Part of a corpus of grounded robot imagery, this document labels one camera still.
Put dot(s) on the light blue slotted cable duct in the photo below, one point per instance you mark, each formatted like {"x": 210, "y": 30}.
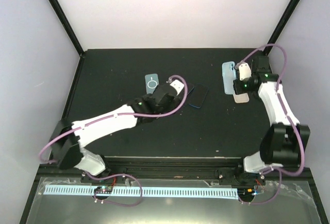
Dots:
{"x": 133, "y": 191}

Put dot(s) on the black frame post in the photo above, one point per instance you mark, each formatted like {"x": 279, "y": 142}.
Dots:
{"x": 288, "y": 12}
{"x": 56, "y": 6}

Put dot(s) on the right black frame post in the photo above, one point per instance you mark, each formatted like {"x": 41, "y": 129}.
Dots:
{"x": 288, "y": 12}

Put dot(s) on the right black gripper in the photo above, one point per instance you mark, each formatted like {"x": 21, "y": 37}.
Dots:
{"x": 238, "y": 89}

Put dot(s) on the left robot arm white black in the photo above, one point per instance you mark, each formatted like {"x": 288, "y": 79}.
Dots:
{"x": 70, "y": 139}

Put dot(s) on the dark blue phone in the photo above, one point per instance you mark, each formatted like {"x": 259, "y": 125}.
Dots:
{"x": 198, "y": 96}

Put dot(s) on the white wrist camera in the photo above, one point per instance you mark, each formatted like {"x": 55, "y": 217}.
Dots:
{"x": 178, "y": 86}
{"x": 243, "y": 71}

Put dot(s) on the circuit board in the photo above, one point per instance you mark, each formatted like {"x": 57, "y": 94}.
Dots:
{"x": 252, "y": 191}
{"x": 103, "y": 190}

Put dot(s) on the teal phone from blue case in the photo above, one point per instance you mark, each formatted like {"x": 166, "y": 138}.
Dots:
{"x": 190, "y": 87}

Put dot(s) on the left circuit board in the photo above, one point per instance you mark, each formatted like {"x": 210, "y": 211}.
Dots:
{"x": 103, "y": 190}

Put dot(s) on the teal phone with ring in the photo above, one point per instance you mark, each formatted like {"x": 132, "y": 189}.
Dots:
{"x": 151, "y": 82}

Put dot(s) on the beige phone case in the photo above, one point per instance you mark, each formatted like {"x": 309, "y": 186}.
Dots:
{"x": 241, "y": 98}

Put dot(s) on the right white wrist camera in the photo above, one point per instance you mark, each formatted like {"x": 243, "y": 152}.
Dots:
{"x": 243, "y": 71}

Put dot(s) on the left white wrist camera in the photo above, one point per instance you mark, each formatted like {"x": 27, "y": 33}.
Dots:
{"x": 178, "y": 86}

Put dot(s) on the black aluminium front rail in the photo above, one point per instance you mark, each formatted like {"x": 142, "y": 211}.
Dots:
{"x": 225, "y": 171}

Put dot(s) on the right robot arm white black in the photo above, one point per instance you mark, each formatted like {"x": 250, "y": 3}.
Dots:
{"x": 283, "y": 146}

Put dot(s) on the light blue phone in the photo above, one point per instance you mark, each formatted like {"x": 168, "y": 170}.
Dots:
{"x": 229, "y": 75}

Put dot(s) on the left black frame post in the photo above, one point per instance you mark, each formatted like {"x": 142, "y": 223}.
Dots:
{"x": 56, "y": 6}

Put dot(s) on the right circuit board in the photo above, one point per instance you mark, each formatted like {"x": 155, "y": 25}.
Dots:
{"x": 252, "y": 191}

